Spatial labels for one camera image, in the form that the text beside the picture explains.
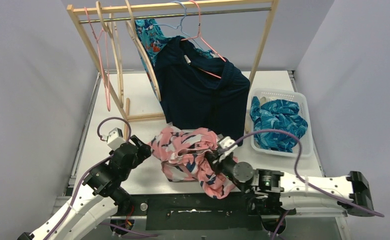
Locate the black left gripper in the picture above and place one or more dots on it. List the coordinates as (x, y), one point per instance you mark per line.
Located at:
(137, 149)

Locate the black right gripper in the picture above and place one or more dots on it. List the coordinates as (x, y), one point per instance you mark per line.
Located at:
(211, 154)

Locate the pink floral shorts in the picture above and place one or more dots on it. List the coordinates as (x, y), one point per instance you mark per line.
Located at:
(183, 158)

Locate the blue shark print shorts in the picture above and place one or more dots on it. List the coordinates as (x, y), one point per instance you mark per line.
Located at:
(279, 114)

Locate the white shorts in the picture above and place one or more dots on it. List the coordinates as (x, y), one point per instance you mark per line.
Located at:
(264, 100)

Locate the navy blue shorts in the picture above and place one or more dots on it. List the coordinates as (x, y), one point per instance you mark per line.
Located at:
(224, 115)

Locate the pink wire hanger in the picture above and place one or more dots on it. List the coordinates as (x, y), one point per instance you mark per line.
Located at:
(199, 33)
(104, 73)

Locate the teal fish print shorts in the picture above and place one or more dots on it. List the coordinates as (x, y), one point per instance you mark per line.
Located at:
(148, 43)

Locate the wooden hanger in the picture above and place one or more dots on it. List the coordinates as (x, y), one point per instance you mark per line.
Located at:
(131, 27)
(110, 29)

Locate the wooden hanger front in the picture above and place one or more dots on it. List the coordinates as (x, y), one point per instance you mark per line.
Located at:
(110, 29)

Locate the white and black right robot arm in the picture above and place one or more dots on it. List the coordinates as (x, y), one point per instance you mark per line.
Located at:
(276, 191)

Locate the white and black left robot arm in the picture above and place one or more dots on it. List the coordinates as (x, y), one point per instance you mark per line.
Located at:
(98, 194)

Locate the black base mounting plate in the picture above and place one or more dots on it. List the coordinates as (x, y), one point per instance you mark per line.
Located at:
(197, 211)

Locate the white plastic basket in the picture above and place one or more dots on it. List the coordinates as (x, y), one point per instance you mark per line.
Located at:
(306, 140)

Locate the wooden clothes rack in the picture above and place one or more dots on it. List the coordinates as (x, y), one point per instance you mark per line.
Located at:
(212, 7)

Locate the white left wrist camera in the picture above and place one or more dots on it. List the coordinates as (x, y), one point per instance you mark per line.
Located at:
(114, 139)

